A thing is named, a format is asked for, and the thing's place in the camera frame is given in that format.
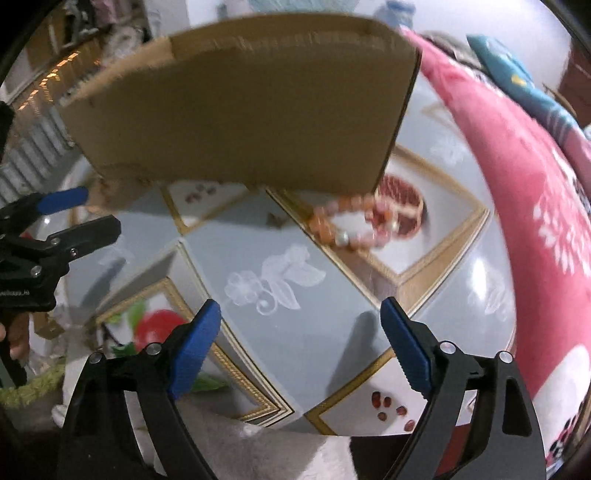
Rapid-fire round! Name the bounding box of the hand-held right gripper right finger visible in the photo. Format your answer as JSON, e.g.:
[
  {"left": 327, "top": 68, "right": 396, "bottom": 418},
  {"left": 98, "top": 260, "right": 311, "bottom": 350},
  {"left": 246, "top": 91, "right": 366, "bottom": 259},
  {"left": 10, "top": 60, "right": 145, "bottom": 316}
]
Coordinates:
[{"left": 381, "top": 296, "right": 548, "bottom": 480}]

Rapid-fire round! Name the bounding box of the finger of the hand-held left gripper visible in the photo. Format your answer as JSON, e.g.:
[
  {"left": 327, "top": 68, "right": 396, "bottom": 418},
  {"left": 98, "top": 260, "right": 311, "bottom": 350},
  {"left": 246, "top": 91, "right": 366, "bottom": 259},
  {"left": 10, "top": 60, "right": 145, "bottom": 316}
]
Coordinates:
[
  {"left": 28, "top": 216, "right": 122, "bottom": 278},
  {"left": 0, "top": 186, "right": 90, "bottom": 227}
]

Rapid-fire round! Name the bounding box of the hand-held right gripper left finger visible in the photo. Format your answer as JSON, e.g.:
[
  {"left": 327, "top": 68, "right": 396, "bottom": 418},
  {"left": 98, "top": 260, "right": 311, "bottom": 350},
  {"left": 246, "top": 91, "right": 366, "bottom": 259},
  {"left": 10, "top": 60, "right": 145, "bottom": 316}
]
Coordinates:
[{"left": 58, "top": 299, "right": 222, "bottom": 480}]

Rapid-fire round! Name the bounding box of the pink bead bracelet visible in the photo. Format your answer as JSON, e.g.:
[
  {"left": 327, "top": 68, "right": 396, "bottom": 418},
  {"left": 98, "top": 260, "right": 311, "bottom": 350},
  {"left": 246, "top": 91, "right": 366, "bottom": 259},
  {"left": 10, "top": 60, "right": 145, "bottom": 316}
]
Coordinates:
[{"left": 311, "top": 193, "right": 400, "bottom": 251}]

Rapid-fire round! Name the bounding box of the brown cardboard box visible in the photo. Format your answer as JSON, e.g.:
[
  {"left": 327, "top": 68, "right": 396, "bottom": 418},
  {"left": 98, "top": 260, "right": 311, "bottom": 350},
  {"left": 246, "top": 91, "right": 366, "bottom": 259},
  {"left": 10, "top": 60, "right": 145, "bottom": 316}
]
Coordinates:
[{"left": 59, "top": 15, "right": 422, "bottom": 210}]

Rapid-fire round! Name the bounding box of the person's left hand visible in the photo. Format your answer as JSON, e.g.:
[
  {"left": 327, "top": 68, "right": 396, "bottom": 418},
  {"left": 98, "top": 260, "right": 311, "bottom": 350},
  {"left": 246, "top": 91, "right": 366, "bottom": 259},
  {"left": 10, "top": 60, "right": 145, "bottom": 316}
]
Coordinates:
[{"left": 0, "top": 318, "right": 34, "bottom": 361}]

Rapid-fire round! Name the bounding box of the fruit print tablecloth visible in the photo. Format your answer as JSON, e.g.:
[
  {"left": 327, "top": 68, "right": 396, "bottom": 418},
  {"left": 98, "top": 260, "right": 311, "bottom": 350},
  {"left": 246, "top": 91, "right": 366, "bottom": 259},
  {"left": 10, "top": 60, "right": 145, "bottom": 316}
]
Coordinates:
[{"left": 60, "top": 83, "right": 518, "bottom": 437}]

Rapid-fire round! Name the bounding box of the white fluffy cloth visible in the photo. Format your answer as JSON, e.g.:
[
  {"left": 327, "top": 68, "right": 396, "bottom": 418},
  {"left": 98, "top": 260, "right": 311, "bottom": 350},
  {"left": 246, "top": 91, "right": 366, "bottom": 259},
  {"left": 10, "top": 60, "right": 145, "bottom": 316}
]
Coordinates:
[{"left": 175, "top": 394, "right": 356, "bottom": 480}]

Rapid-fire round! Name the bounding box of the pink floral blanket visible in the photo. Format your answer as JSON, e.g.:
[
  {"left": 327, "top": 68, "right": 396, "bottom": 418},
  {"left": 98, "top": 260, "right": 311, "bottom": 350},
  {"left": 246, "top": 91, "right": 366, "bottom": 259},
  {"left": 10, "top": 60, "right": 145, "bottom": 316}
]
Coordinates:
[{"left": 402, "top": 30, "right": 591, "bottom": 472}]

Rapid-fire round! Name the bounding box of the teal floral hanging cloth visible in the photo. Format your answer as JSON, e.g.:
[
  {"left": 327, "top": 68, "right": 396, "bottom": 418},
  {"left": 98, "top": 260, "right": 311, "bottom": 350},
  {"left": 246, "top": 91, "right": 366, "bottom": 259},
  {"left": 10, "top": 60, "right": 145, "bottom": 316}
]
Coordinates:
[{"left": 247, "top": 0, "right": 308, "bottom": 14}]

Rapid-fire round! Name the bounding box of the teal printed pillow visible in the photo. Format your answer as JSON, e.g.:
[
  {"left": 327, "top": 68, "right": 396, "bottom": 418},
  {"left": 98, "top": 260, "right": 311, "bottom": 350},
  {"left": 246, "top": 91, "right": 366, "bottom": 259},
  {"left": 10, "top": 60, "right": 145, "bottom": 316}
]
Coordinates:
[{"left": 466, "top": 34, "right": 580, "bottom": 139}]

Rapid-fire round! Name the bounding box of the brown wooden door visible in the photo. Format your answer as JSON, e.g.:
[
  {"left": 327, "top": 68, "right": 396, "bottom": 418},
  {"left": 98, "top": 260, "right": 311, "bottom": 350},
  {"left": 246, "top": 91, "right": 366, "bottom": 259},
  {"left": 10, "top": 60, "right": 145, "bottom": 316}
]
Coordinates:
[{"left": 556, "top": 37, "right": 591, "bottom": 130}]

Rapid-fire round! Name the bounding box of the blue water bottle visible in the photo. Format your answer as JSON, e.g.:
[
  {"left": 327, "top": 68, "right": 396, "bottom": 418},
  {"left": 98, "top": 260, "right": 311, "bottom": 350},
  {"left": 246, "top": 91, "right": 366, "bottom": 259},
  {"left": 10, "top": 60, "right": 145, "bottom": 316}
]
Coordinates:
[{"left": 385, "top": 0, "right": 416, "bottom": 26}]

